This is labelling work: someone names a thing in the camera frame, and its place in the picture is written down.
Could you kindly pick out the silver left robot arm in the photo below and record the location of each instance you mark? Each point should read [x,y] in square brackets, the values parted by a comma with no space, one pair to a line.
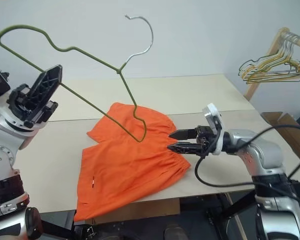
[5,140]

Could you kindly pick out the black table frame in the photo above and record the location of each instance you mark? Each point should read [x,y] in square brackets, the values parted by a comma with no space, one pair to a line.
[215,207]

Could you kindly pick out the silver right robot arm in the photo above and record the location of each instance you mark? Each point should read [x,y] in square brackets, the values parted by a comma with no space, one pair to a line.
[265,150]

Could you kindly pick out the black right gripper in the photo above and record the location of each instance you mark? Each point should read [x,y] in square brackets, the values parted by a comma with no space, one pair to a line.
[206,140]

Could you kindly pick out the brown cardboard box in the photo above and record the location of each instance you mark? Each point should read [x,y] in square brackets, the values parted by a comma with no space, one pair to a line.
[287,122]

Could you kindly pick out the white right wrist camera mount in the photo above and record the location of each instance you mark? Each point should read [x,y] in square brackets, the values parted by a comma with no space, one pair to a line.
[212,113]

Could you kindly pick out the cardboard sheet under table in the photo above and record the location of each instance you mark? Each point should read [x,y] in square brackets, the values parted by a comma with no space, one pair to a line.
[140,211]

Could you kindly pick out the orange shorts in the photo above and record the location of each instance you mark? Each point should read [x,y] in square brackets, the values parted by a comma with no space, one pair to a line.
[130,165]

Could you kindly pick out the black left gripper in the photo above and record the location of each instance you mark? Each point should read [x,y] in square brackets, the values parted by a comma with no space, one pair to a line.
[20,102]

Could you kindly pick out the dark rounded shape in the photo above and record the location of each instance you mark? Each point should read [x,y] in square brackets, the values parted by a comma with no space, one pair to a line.
[172,231]

